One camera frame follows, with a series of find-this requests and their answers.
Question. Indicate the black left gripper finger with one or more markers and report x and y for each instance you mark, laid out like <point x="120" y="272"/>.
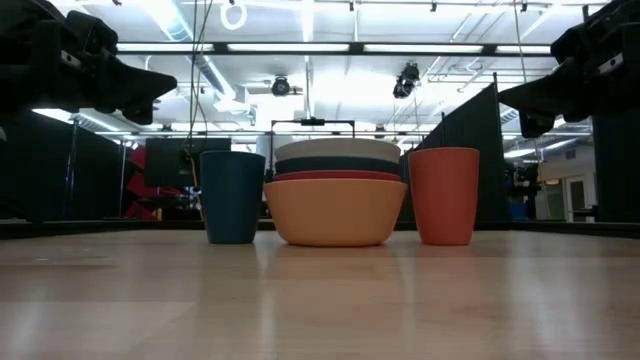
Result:
<point x="142" y="87"/>
<point x="139" y="114"/>

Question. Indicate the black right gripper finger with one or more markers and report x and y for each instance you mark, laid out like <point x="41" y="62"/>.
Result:
<point x="542" y="97"/>
<point x="532" y="126"/>

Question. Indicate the orange cup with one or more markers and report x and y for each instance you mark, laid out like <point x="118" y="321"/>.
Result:
<point x="444" y="200"/>

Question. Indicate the dark blue cup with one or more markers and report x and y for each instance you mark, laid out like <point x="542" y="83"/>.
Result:
<point x="232" y="200"/>

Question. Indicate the white bowl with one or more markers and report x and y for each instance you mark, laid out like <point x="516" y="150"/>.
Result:
<point x="337" y="149"/>

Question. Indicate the dark blue-grey bowl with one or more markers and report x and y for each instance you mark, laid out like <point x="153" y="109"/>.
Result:
<point x="337" y="165"/>

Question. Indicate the red bowl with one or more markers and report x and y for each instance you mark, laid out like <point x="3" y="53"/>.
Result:
<point x="337" y="175"/>

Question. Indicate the peach orange bowl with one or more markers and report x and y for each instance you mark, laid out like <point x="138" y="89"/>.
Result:
<point x="335" y="215"/>

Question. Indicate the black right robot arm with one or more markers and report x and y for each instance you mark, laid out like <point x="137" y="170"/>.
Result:
<point x="627" y="25"/>

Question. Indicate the black curtain partition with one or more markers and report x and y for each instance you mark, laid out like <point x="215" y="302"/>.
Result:
<point x="35" y="170"/>
<point x="490" y="150"/>

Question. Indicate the black monitor screen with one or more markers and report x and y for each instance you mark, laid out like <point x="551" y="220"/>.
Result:
<point x="165" y="160"/>

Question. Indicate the black background equipment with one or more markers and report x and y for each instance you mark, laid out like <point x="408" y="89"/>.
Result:
<point x="520" y="177"/>

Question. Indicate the red chair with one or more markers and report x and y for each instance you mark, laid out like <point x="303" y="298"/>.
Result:
<point x="136" y="185"/>

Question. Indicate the white door with window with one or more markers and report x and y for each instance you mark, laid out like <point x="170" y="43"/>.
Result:
<point x="576" y="195"/>

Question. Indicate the black partition panel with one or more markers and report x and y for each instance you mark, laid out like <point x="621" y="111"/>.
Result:
<point x="617" y="170"/>

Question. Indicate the white pillar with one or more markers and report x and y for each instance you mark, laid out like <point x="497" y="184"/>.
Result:
<point x="267" y="144"/>

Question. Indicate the black ceiling spotlight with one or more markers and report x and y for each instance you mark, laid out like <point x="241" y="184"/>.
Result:
<point x="280" y="86"/>
<point x="406" y="80"/>

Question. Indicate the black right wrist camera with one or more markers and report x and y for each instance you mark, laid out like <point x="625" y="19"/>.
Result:
<point x="575" y="42"/>

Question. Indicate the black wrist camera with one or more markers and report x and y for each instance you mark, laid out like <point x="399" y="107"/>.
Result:
<point x="92" y="32"/>
<point x="575" y="42"/>

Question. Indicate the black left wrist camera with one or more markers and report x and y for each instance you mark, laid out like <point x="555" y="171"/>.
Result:
<point x="92" y="32"/>

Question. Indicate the black table edge rail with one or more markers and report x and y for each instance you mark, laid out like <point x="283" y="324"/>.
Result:
<point x="75" y="227"/>

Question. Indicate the black overhead frame bar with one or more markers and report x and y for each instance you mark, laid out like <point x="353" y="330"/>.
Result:
<point x="355" y="48"/>

